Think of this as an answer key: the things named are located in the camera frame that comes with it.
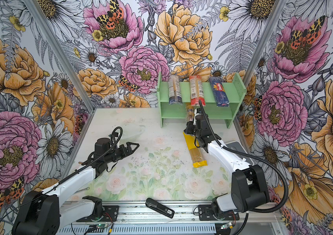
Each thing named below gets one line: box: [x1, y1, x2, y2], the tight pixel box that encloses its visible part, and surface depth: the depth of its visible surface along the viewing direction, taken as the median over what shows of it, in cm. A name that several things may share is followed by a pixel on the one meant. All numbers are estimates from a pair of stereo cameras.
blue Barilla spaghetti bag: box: [209, 76, 230, 108], surface depth 88 cm
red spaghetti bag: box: [189, 74, 206, 107], surface depth 91 cm
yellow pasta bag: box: [183, 131, 208, 168], surface depth 94 cm
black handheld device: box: [145, 197, 175, 219], surface depth 74 cm
